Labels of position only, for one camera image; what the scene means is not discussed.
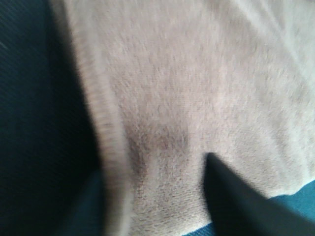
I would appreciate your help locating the brown microfibre towel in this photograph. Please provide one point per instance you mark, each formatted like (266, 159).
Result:
(167, 81)

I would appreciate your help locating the black table cover cloth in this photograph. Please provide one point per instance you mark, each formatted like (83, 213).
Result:
(51, 175)

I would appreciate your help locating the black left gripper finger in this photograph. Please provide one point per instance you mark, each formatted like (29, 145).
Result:
(238, 210)

